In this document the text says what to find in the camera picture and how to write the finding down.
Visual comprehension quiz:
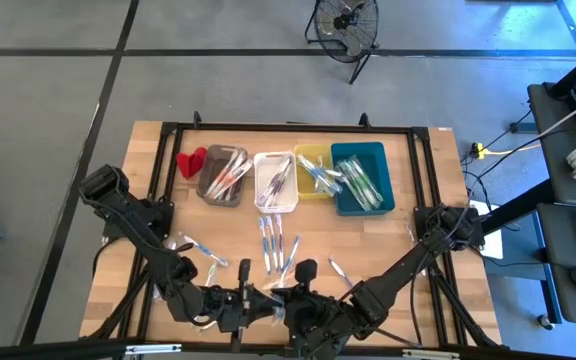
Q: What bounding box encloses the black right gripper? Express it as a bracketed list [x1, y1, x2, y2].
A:
[278, 258, 365, 360]

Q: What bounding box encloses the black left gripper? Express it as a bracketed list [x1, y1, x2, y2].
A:
[200, 257, 286, 354]

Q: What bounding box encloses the blue toothbrush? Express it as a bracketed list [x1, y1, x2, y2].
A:
[295, 153, 334, 194]
[299, 156, 339, 195]
[312, 155, 344, 181]
[257, 215, 273, 276]
[303, 160, 343, 196]
[265, 214, 280, 272]
[163, 231, 230, 268]
[276, 234, 302, 287]

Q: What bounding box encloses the purple toothbrush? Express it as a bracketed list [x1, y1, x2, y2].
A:
[274, 213, 287, 272]
[260, 157, 289, 206]
[258, 169, 283, 207]
[263, 156, 292, 207]
[269, 161, 295, 207]
[257, 158, 285, 205]
[266, 158, 294, 207]
[327, 256, 355, 290]

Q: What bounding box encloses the yellow plastic bin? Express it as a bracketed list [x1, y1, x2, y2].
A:
[293, 143, 335, 201]

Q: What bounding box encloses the transparent grey plastic bin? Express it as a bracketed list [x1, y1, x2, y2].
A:
[196, 143, 250, 209]

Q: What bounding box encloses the red plastic bin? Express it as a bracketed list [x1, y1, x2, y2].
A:
[175, 146, 209, 180]

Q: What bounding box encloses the teal plastic bin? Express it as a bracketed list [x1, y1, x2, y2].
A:
[330, 141, 397, 218]

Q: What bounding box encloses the white paper sheet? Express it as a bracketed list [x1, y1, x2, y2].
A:
[467, 199, 505, 261]

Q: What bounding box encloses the black side desk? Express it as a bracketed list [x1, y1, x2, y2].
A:
[536, 202, 576, 327]
[526, 82, 576, 205]

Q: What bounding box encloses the black floor fan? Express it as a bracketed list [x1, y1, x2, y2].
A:
[303, 0, 381, 86]

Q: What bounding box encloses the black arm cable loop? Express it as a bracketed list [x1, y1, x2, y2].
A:
[410, 204, 474, 347]

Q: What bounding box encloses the silver frame bracket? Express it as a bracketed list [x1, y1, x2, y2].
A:
[124, 343, 183, 357]
[401, 348, 460, 360]

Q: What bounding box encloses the white plastic bin with handles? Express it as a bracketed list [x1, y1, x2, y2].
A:
[252, 151, 300, 215]

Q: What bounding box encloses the yellow extension cable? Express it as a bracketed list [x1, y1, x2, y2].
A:
[469, 141, 543, 160]

